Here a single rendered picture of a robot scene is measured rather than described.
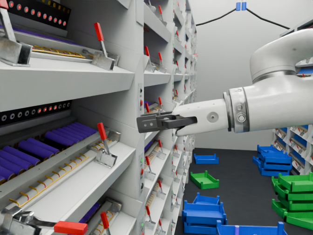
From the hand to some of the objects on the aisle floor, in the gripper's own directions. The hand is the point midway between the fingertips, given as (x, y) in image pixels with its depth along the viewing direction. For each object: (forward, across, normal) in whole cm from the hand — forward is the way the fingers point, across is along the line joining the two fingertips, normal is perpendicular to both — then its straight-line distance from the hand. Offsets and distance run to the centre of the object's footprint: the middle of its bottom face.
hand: (149, 122), depth 54 cm
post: (+34, -20, +101) cm, 108 cm away
